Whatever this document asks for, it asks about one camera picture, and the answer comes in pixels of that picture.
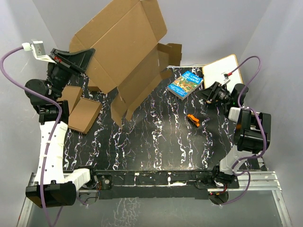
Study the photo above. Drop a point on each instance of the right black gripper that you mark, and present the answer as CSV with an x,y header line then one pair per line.
x,y
211,92

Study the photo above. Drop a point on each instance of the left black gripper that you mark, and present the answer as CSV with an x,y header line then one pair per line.
x,y
78,60

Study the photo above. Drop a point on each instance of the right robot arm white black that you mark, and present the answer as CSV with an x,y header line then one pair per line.
x,y
252,132

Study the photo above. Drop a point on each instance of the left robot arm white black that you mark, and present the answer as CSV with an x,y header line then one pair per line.
x,y
50,187

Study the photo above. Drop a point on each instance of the folded brown cardboard box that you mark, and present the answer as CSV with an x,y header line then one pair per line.
x,y
84,115

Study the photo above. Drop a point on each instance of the blue Treehouse book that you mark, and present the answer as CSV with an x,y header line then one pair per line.
x,y
184,85

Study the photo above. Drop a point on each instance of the orange toy car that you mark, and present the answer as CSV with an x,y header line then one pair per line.
x,y
193,119

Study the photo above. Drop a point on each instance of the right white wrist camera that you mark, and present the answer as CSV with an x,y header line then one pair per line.
x,y
227,78

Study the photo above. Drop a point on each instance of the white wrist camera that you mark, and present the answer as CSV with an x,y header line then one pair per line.
x,y
38,50
227,78

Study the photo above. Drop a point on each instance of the white board yellow frame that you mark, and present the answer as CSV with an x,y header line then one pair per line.
x,y
215,71

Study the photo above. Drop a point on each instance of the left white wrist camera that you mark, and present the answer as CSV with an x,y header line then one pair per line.
x,y
38,50

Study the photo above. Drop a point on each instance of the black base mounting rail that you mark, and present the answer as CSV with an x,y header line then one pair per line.
x,y
195,184

